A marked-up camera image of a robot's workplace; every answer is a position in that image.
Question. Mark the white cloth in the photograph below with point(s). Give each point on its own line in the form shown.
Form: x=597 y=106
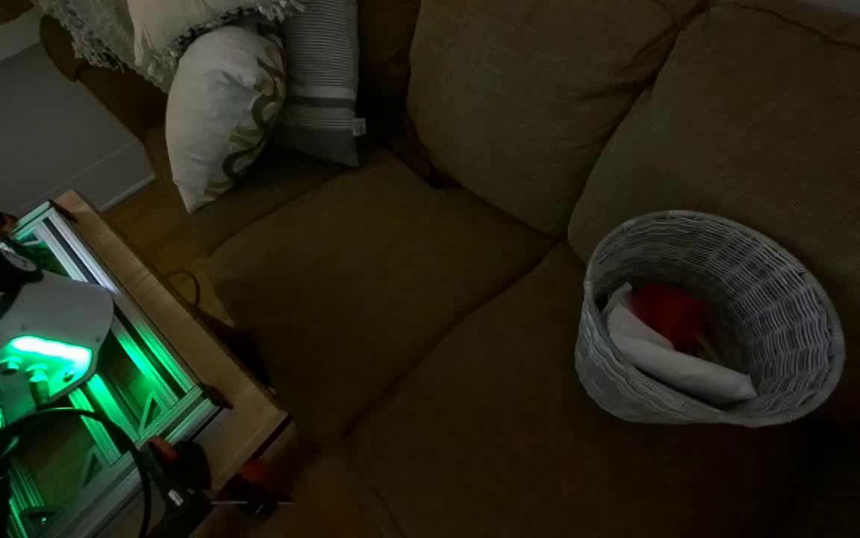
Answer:
x=657 y=356

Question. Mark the red cup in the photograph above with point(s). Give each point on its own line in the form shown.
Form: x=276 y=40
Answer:
x=672 y=311

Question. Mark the gray woven basket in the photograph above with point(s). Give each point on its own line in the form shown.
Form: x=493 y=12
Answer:
x=767 y=317

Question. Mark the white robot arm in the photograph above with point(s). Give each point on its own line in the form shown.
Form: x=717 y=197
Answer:
x=48 y=336

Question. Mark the brown fabric sofa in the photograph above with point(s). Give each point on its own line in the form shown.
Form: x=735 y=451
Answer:
x=415 y=315

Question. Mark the gray striped pillow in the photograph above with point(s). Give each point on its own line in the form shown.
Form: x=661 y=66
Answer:
x=321 y=115

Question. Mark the white patterned pillow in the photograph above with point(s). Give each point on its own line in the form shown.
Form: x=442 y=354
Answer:
x=222 y=109

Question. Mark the cream fringed pillow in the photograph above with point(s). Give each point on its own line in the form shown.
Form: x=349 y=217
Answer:
x=167 y=27

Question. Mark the knitted cream blanket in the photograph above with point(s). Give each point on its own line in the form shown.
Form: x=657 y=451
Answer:
x=103 y=31

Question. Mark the aluminium frame with green light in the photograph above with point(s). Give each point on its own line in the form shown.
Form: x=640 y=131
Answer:
x=109 y=471

